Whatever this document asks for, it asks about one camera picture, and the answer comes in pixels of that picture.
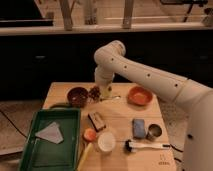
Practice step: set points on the yellow banana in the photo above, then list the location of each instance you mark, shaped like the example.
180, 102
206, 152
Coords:
84, 155

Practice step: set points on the brown rectangular block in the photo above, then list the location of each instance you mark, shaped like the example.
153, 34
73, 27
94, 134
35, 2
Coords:
97, 121

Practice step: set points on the blue sponge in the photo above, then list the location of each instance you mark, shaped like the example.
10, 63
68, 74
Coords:
139, 128

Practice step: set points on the white cup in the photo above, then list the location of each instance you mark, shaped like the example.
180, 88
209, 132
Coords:
106, 142

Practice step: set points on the dark grape bunch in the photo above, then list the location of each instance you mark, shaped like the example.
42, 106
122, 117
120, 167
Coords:
94, 93

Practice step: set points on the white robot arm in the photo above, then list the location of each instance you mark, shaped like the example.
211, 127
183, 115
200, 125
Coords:
192, 97

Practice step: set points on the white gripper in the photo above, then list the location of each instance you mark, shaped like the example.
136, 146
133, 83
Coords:
103, 78

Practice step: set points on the small metal cup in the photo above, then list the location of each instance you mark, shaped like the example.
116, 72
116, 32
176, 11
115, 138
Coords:
154, 131

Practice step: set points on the green plastic tray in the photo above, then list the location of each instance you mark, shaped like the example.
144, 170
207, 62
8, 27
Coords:
42, 155

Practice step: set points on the green leafy vegetable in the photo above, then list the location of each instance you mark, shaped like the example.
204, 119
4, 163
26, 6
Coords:
106, 91

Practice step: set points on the orange round fruit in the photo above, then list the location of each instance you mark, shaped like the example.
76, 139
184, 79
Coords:
89, 135

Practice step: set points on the purple bowl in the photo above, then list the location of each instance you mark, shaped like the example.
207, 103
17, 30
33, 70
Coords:
77, 97

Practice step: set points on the orange bowl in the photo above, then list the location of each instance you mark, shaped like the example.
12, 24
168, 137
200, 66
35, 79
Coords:
139, 96

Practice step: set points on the grey folded cloth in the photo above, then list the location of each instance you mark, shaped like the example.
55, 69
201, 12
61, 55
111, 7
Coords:
51, 133

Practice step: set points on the white handled brush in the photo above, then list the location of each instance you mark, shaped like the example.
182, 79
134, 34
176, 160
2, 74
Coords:
131, 146

